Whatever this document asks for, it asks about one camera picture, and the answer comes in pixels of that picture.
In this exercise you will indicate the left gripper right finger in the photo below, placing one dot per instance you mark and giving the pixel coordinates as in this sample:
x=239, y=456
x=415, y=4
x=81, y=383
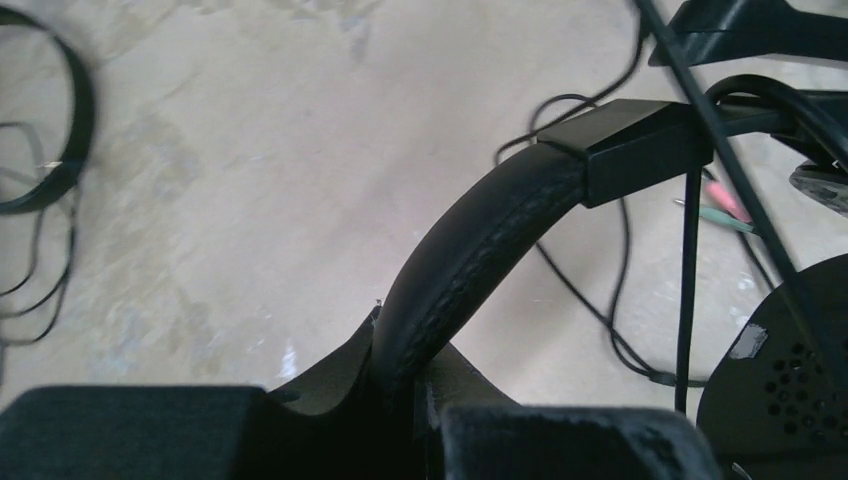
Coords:
x=472, y=430

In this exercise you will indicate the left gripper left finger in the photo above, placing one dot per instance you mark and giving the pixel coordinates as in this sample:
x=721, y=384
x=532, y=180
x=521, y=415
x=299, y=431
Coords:
x=309, y=428

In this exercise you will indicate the black headset with microphone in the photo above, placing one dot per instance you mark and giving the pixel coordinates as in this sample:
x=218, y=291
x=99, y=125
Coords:
x=486, y=232

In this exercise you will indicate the black over-ear headphones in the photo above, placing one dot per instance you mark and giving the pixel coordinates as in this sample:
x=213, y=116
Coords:
x=63, y=175

